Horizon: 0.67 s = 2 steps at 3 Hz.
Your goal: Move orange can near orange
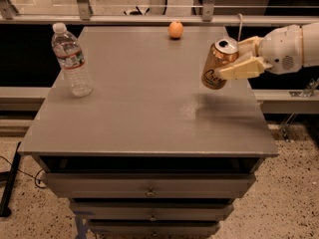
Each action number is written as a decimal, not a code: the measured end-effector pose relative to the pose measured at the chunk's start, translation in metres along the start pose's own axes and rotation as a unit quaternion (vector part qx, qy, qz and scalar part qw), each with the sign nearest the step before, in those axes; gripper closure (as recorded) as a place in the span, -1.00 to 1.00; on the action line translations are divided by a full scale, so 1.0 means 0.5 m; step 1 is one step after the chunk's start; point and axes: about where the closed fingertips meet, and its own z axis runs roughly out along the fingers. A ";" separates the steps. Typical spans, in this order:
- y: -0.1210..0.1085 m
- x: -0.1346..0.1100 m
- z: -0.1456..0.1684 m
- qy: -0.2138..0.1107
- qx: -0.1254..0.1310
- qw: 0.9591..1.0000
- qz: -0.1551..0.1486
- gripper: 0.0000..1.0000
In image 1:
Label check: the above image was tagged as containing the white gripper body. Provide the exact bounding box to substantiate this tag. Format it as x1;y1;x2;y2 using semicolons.
257;25;302;75

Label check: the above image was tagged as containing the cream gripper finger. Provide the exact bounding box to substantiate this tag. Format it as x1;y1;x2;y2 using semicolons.
238;36;262;57
215;57;272;80

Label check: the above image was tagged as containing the orange LaCroix soda can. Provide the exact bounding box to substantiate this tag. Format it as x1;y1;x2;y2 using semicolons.
201;37;239;90

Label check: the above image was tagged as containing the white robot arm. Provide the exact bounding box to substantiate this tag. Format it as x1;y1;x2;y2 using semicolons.
215;23;319;80

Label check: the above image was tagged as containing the orange fruit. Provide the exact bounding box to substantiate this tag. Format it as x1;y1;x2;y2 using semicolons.
167;21;183;39

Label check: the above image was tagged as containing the grey drawer cabinet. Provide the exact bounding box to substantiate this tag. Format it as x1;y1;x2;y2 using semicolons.
17;25;280;238

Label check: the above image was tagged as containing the clear plastic water bottle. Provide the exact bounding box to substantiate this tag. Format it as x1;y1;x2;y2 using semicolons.
51;23;93;97

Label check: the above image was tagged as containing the middle grey drawer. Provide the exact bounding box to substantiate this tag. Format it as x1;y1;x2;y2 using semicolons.
71;202;233;221

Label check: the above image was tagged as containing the grey drawer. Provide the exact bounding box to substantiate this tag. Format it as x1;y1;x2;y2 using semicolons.
42;173;255;199
71;202;233;221
88;220;219;236

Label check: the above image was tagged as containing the top grey drawer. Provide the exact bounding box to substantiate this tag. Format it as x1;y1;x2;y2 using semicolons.
42;173;255;199

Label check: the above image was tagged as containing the bottom grey drawer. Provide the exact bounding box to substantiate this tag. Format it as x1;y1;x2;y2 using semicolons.
88;220;219;236

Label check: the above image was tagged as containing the black stand leg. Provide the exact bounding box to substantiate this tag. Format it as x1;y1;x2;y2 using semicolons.
0;150;21;217

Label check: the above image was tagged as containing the white hanging cable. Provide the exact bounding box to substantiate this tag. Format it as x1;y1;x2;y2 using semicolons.
235;12;244;42

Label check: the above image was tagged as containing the metal railing frame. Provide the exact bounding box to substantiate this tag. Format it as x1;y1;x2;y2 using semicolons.
0;0;319;27

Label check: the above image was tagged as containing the black floor cable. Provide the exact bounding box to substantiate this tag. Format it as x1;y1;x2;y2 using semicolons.
0;155;48;189

